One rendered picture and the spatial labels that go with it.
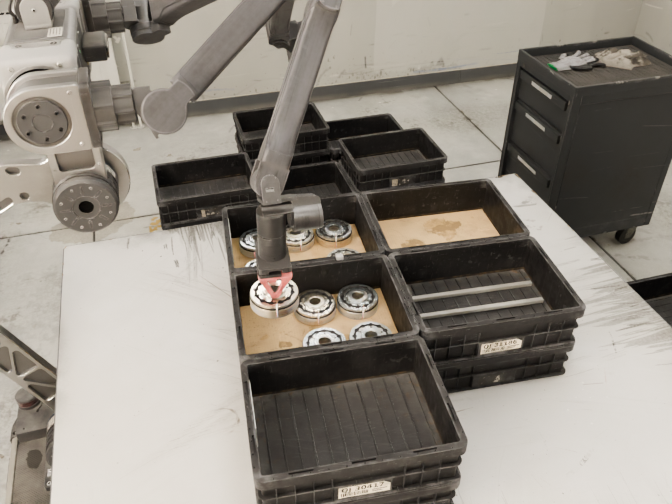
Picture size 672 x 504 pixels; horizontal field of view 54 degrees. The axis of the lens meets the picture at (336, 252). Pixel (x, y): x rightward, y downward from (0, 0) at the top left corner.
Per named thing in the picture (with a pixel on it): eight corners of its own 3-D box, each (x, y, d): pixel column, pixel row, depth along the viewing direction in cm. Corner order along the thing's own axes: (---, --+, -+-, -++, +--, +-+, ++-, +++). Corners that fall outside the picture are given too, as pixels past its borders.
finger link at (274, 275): (288, 281, 141) (287, 246, 136) (293, 303, 136) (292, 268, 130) (256, 284, 140) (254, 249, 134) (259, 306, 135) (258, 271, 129)
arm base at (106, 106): (93, 128, 122) (78, 66, 115) (138, 123, 124) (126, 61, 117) (93, 150, 116) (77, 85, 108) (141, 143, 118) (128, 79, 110)
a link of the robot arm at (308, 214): (253, 172, 130) (259, 176, 122) (309, 165, 132) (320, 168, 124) (260, 231, 132) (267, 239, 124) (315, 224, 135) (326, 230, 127)
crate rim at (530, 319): (421, 341, 146) (422, 333, 145) (386, 260, 169) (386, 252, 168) (587, 317, 152) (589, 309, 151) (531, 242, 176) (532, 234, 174)
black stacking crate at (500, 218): (384, 288, 175) (386, 254, 169) (359, 225, 199) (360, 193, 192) (524, 269, 182) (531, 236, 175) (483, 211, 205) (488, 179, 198)
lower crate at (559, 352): (414, 402, 158) (418, 368, 151) (382, 319, 182) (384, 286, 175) (568, 377, 165) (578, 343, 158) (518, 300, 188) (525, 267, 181)
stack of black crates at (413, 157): (356, 259, 294) (358, 171, 267) (337, 222, 317) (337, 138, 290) (439, 244, 303) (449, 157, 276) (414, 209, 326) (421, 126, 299)
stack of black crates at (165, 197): (174, 293, 276) (156, 202, 248) (167, 251, 299) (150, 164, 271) (267, 276, 285) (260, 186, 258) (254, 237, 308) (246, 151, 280)
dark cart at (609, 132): (534, 267, 313) (575, 87, 258) (490, 216, 347) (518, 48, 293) (641, 246, 326) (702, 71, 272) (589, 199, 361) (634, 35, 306)
